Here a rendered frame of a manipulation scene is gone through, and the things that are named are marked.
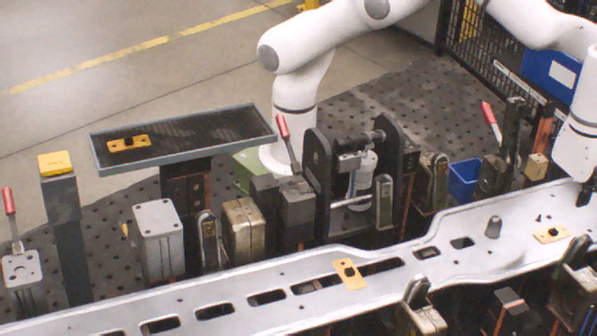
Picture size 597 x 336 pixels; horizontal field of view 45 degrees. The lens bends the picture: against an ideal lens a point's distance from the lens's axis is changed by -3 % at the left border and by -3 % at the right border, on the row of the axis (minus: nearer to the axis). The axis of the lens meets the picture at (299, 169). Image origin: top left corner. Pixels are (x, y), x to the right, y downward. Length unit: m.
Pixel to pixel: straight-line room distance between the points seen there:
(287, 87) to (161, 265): 0.67
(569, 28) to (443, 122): 1.11
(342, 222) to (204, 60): 2.74
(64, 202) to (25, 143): 2.19
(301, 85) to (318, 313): 0.72
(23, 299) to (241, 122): 0.56
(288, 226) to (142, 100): 2.46
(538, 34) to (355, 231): 0.56
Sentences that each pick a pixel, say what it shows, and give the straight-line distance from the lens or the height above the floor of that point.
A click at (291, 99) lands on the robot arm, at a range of 1.89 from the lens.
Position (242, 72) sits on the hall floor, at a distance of 4.13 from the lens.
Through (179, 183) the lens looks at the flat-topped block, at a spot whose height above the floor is 1.07.
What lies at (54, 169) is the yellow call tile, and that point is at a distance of 1.47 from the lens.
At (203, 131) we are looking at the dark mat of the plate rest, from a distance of 1.53.
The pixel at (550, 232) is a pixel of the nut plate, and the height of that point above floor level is 1.01.
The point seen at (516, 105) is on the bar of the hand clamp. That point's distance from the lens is 1.65.
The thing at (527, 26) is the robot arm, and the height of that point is 1.45.
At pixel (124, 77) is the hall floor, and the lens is 4.13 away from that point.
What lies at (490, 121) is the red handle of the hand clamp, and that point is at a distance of 1.73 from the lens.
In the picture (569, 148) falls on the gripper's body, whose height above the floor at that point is 1.23.
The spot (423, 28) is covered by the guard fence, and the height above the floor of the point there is 0.24.
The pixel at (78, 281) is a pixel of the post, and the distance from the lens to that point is 1.66.
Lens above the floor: 2.01
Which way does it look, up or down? 36 degrees down
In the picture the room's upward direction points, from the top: 3 degrees clockwise
